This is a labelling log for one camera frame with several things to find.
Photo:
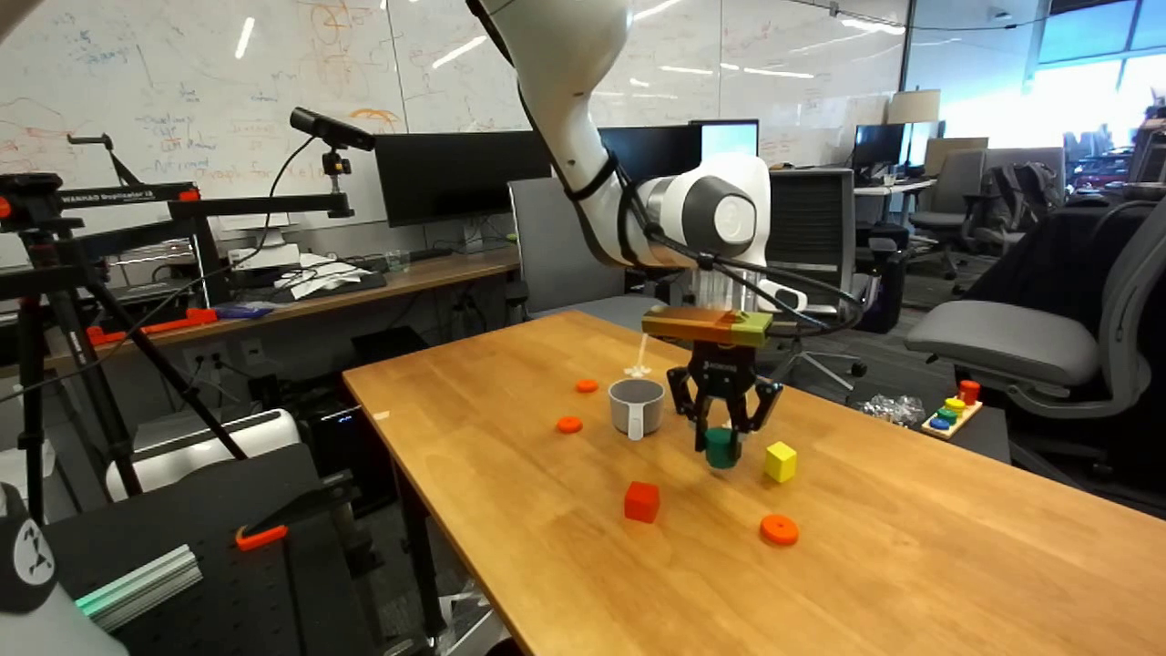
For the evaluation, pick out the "red cube block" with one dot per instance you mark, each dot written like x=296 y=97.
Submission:
x=643 y=501

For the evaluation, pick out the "colourful stacking toy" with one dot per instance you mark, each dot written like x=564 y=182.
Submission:
x=954 y=408

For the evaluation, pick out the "orange disc front right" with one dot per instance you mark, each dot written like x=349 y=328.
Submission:
x=778 y=530

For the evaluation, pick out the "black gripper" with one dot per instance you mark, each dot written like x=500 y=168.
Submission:
x=721 y=374

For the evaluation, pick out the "orange disc near cup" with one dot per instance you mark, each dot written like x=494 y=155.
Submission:
x=568 y=422

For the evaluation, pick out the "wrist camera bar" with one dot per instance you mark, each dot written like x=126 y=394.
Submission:
x=690 y=325

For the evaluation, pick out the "yellow cube block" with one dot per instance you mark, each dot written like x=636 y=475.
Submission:
x=779 y=460

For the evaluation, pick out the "grey chair behind table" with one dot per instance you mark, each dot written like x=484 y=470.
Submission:
x=553 y=262

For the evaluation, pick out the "grey office chair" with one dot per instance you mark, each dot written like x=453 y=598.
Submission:
x=1064 y=331

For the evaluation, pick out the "black computer monitor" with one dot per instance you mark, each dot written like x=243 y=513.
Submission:
x=453 y=173

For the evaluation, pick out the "orange disc far right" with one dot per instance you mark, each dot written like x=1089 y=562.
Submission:
x=586 y=385

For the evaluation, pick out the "grey measuring cup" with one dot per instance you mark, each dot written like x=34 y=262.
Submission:
x=636 y=405

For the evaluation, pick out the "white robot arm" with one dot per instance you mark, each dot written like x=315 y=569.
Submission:
x=649 y=201

